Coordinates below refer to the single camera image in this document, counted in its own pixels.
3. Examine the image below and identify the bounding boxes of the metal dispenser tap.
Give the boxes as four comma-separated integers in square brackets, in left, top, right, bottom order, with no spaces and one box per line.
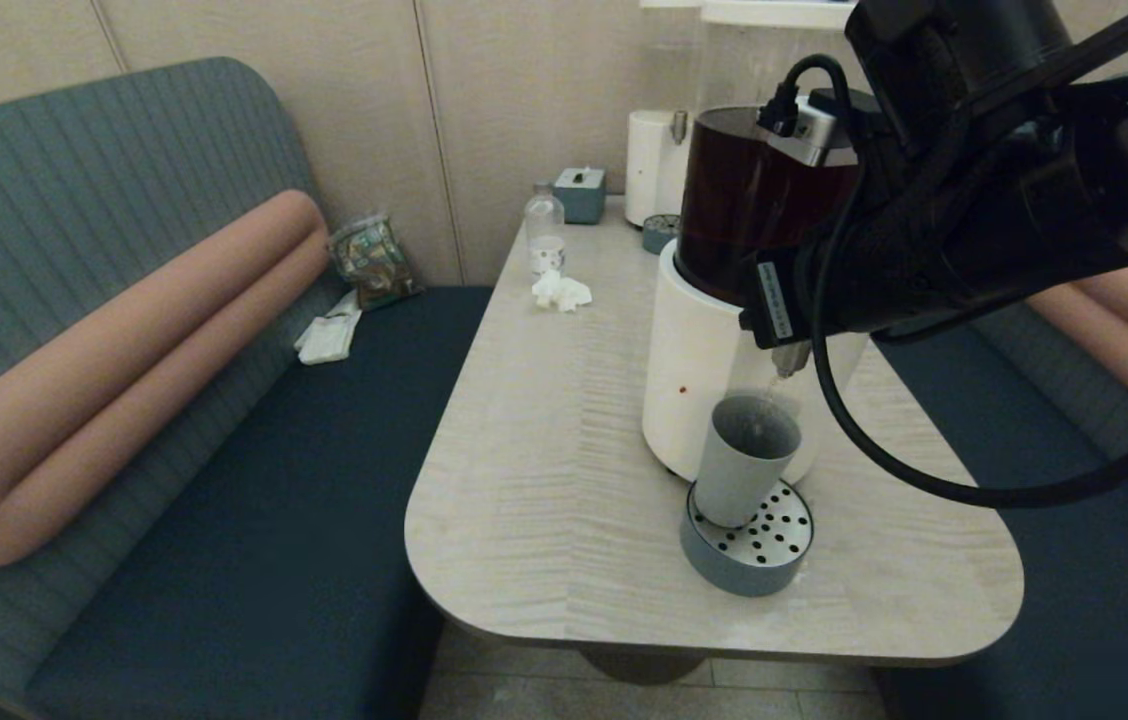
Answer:
[771,340,814,380]

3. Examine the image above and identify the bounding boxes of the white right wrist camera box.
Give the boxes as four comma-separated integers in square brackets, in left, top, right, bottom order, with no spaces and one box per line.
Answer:
[767,94,862,169]

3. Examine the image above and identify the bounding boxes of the grey plastic cup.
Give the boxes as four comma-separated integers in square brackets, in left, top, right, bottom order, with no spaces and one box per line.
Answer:
[692,394,804,530]

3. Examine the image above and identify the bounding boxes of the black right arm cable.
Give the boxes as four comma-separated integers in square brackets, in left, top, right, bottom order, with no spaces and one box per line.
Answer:
[757,53,1128,509]

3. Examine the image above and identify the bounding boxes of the white napkin pack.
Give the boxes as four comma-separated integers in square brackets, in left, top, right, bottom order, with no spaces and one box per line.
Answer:
[292,290,363,367]

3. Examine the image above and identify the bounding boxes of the large dark tea dispenser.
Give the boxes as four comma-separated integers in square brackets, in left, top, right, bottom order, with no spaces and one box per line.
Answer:
[640,0,873,489]

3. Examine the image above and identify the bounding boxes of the round blue perforated drip tray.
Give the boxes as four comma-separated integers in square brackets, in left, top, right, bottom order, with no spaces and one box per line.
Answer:
[679,477,816,599]

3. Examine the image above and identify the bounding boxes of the printed snack bag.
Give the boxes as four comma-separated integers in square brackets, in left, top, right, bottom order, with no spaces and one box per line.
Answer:
[325,210,423,311]

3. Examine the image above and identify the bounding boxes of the clear plastic bottle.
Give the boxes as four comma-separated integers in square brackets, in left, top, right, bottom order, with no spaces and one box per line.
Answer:
[523,180,566,276]

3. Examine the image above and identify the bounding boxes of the small blue drip tray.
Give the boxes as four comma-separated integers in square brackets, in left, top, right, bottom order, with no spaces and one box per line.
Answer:
[640,213,683,256]

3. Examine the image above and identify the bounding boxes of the blue-grey tissue box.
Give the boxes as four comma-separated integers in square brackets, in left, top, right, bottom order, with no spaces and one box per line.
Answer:
[552,166,608,226]

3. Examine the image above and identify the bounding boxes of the white clear water dispenser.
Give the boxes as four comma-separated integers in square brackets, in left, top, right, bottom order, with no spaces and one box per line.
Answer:
[623,0,704,230]

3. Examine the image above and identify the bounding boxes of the crumpled white tissue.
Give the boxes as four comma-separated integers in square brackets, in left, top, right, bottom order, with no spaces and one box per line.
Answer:
[530,268,594,314]

